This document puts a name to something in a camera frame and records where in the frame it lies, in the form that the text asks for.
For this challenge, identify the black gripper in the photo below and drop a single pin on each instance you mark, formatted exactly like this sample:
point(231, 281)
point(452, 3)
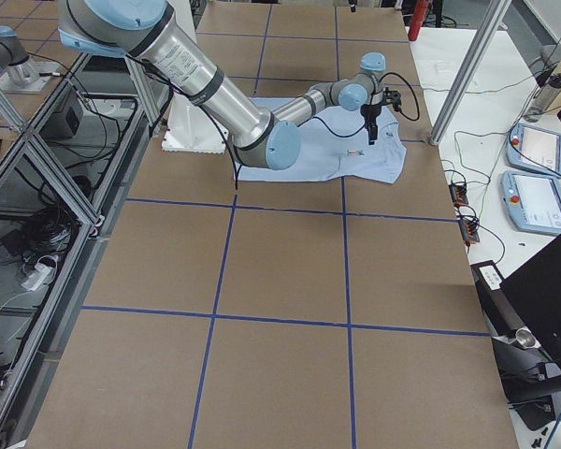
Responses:
point(368, 113)

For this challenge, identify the light blue t-shirt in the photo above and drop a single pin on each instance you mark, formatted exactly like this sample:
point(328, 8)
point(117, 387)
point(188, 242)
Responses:
point(334, 144)

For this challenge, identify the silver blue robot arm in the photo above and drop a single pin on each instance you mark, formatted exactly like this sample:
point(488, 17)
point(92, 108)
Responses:
point(148, 33)

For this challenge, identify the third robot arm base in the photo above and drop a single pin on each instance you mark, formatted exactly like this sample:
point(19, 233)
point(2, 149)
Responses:
point(19, 72)

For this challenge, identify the orange black adapter box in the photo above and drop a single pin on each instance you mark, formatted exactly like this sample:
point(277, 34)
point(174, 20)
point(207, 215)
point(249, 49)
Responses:
point(459, 193)

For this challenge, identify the red fire extinguisher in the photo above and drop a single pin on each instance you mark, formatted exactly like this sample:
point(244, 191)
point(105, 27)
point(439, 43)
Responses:
point(417, 19)

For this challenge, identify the upper teach pendant tablet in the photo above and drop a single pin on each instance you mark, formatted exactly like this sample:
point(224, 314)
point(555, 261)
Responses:
point(534, 149)

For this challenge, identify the teach pendant tablet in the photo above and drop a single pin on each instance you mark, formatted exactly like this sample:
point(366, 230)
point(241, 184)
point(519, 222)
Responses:
point(533, 202)
point(534, 149)

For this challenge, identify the lower teach pendant tablet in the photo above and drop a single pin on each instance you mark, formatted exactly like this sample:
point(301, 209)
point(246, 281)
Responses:
point(533, 202)

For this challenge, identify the clear water bottle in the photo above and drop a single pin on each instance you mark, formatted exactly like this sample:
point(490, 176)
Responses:
point(544, 98)

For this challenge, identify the black laptop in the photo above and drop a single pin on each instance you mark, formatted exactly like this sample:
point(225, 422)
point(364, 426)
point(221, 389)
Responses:
point(524, 314)

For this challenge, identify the aluminium frame post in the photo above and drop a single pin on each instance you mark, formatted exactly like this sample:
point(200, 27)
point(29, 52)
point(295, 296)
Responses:
point(478, 47)

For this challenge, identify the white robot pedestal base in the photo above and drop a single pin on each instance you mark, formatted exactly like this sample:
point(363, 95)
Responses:
point(188, 127)

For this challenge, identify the aluminium frame rack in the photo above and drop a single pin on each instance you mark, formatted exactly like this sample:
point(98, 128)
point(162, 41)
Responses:
point(79, 133)

